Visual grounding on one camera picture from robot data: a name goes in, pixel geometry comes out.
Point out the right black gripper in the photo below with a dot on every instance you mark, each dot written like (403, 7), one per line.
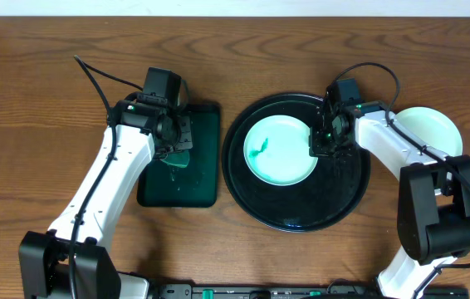
(315, 148)

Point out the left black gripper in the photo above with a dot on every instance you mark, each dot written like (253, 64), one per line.
(183, 135)

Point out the green sponge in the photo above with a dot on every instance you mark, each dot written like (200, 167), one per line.
(177, 159)

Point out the pale green plate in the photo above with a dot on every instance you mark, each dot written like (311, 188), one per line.
(276, 150)
(433, 127)

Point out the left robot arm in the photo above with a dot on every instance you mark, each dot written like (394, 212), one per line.
(71, 259)

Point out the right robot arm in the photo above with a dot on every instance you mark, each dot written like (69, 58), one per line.
(433, 220)

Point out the rectangular black water tray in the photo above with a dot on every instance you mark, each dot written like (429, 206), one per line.
(195, 186)

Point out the round black tray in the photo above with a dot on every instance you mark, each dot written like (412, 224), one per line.
(330, 192)

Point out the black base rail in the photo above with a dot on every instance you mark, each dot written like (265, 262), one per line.
(337, 289)

